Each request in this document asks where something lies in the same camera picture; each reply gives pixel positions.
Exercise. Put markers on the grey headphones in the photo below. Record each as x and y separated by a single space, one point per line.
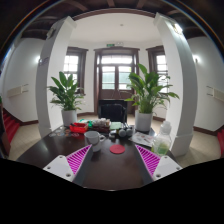
122 132

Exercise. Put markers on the white wall panel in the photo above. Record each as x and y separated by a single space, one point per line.
216 94
16 90

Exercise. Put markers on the red plastic box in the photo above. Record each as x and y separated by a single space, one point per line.
78 128

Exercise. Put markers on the dark wooden glazed door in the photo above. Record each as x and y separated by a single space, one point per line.
116 71

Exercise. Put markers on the red carpeted staircase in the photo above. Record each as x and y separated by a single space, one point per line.
10 126
221 141

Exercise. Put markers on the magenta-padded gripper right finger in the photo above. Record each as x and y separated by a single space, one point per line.
165 166

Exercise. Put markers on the green exit sign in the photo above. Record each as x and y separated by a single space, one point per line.
111 44

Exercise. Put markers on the small potted plant, white pot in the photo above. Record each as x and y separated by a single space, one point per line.
69 117

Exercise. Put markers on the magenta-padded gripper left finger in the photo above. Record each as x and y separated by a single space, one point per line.
60 166

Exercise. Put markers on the flat round red coaster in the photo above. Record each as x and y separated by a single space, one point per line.
117 149

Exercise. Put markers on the white mug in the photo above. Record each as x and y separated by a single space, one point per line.
92 138

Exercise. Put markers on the dark-framed window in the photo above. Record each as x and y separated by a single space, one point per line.
71 65
161 66

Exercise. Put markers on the large potted plant, white pot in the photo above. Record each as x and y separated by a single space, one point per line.
143 120

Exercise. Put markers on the black chair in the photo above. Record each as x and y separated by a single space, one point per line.
112 111

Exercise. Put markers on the printed paper sheet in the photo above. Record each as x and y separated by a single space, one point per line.
142 138

